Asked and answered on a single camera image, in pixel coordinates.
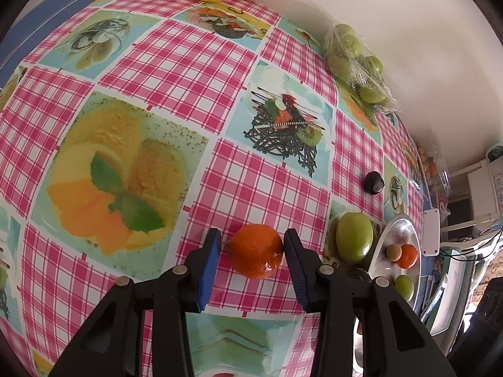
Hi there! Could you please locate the dark plum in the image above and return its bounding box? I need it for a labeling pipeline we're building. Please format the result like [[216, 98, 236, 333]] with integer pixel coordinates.
[[346, 268, 372, 282], [363, 171, 384, 195]]

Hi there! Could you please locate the orange tangerine with stem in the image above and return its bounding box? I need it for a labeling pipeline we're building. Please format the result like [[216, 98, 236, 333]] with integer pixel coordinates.
[[225, 224, 284, 279]]

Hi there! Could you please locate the green mango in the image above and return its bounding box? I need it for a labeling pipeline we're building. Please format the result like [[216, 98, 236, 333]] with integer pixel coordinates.
[[335, 212, 373, 265], [395, 275, 415, 302]]

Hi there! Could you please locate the bag of green fruits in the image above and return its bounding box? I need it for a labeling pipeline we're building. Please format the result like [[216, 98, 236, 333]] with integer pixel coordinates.
[[323, 22, 399, 114]]

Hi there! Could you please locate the brown longan far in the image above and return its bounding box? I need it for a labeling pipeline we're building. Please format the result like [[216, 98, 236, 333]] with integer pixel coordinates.
[[385, 243, 402, 262]]

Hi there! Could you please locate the round metal plate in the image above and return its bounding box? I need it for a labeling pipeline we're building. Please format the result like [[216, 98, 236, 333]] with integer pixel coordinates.
[[359, 214, 421, 309]]

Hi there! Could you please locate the green mango in plate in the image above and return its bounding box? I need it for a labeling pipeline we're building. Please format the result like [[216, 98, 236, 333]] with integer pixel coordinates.
[[395, 275, 415, 302]]

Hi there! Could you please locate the orange tangerine far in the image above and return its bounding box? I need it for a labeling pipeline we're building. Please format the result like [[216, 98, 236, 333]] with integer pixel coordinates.
[[395, 243, 419, 270]]

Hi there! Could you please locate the white rectangular box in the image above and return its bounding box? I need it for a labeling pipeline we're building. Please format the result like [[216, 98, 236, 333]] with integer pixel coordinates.
[[421, 209, 441, 257]]

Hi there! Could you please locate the pink checkered tablecloth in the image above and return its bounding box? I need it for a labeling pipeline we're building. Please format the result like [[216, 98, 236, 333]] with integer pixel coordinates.
[[1, 0, 423, 376]]

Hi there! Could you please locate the clear box of longans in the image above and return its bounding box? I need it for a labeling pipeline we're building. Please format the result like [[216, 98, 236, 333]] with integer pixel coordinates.
[[415, 129, 451, 198]]

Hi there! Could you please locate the white chair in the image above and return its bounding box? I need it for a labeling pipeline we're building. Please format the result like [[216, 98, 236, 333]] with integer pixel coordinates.
[[441, 156, 502, 243]]

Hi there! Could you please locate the blue tablecloth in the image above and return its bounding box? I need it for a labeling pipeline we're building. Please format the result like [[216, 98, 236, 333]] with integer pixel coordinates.
[[1, 0, 96, 85]]

